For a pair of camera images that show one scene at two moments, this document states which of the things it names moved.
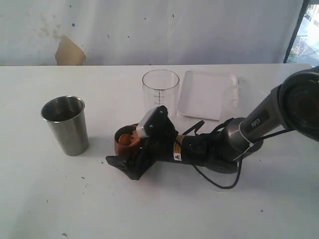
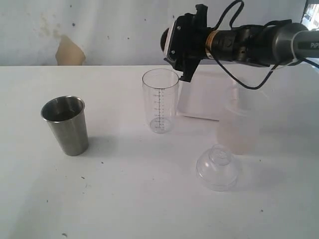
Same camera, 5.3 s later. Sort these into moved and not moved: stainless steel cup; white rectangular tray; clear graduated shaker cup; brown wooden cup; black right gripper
Moved: brown wooden cup; black right gripper
Not moved: white rectangular tray; clear graduated shaker cup; stainless steel cup
